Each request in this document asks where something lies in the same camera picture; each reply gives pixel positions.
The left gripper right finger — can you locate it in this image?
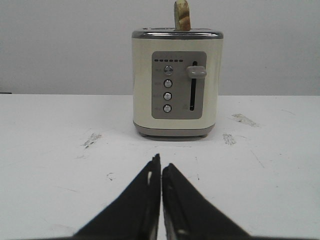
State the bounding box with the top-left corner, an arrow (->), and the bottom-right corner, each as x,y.
162,163 -> 250,240

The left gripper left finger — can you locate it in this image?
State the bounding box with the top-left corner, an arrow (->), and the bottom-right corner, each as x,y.
73,153 -> 161,240

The cream two-slot toaster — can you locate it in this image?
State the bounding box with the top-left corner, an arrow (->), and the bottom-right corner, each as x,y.
131,27 -> 224,138

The slice of toast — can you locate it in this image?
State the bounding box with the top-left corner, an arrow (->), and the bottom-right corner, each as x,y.
173,0 -> 191,31

